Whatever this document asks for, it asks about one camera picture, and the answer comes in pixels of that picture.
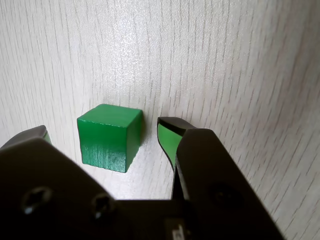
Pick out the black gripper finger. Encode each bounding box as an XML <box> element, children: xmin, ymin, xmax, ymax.
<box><xmin>0</xmin><ymin>124</ymin><xmax>118</xmax><ymax>240</ymax></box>

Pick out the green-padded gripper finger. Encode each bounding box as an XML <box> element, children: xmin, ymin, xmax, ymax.
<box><xmin>156</xmin><ymin>116</ymin><xmax>286</xmax><ymax>240</ymax></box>

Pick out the green cube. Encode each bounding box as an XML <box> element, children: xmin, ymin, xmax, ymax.
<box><xmin>76</xmin><ymin>103</ymin><xmax>144</xmax><ymax>174</ymax></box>

